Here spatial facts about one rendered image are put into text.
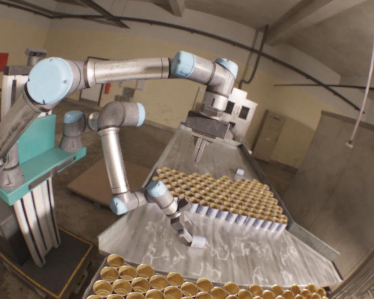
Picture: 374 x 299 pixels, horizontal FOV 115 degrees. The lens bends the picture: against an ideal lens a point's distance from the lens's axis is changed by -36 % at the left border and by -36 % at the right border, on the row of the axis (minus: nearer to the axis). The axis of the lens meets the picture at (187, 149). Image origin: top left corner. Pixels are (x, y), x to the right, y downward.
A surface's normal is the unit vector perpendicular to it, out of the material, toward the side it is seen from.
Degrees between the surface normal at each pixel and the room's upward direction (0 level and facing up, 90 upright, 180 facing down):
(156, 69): 95
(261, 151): 90
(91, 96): 90
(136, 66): 70
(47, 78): 85
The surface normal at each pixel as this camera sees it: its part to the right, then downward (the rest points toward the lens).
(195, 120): -0.17, 0.25
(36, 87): 0.39, 0.33
